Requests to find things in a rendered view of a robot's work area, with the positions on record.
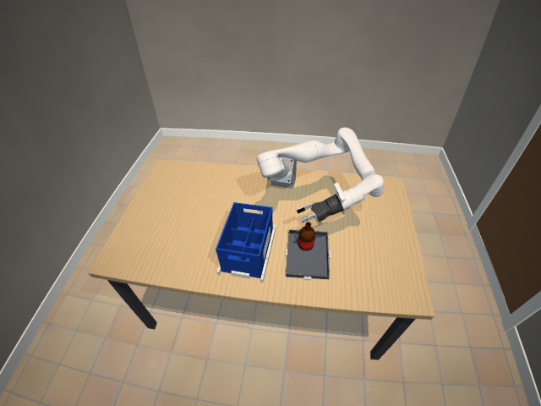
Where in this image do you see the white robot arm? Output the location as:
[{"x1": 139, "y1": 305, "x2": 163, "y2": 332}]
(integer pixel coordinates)
[{"x1": 257, "y1": 128, "x2": 384, "y2": 205}]

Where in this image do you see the blue plastic crate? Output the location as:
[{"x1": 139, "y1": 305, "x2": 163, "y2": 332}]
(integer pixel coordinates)
[{"x1": 216, "y1": 202, "x2": 273, "y2": 278}]

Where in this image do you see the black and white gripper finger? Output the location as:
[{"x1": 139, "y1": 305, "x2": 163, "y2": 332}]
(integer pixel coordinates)
[
  {"x1": 297, "y1": 203, "x2": 313, "y2": 213},
  {"x1": 300, "y1": 213, "x2": 318, "y2": 223}
]

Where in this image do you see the brown bottle with red label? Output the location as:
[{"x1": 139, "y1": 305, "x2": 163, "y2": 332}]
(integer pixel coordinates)
[{"x1": 298, "y1": 222, "x2": 315, "y2": 250}]

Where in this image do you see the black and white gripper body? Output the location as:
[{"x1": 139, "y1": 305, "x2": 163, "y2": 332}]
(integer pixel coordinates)
[{"x1": 311, "y1": 183, "x2": 354, "y2": 222}]

